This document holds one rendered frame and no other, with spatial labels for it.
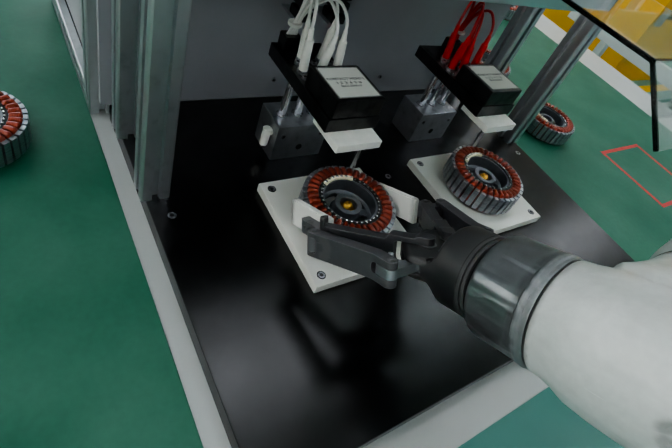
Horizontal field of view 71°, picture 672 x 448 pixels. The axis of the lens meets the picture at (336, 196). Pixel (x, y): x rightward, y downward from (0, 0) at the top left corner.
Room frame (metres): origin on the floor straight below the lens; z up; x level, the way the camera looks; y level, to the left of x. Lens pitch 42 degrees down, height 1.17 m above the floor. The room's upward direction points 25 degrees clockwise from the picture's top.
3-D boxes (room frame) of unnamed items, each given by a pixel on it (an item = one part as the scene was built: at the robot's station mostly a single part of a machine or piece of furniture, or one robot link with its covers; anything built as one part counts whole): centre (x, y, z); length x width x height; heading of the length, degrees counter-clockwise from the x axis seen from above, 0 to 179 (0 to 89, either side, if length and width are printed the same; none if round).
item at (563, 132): (0.92, -0.32, 0.77); 0.11 x 0.11 x 0.04
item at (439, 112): (0.68, -0.07, 0.80); 0.08 x 0.05 x 0.06; 137
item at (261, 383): (0.50, -0.09, 0.76); 0.64 x 0.47 x 0.02; 137
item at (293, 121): (0.50, 0.09, 0.80); 0.08 x 0.05 x 0.06; 137
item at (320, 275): (0.40, -0.02, 0.78); 0.15 x 0.15 x 0.01; 47
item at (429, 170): (0.58, -0.18, 0.78); 0.15 x 0.15 x 0.01; 47
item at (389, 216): (0.40, -0.02, 0.80); 0.11 x 0.11 x 0.04
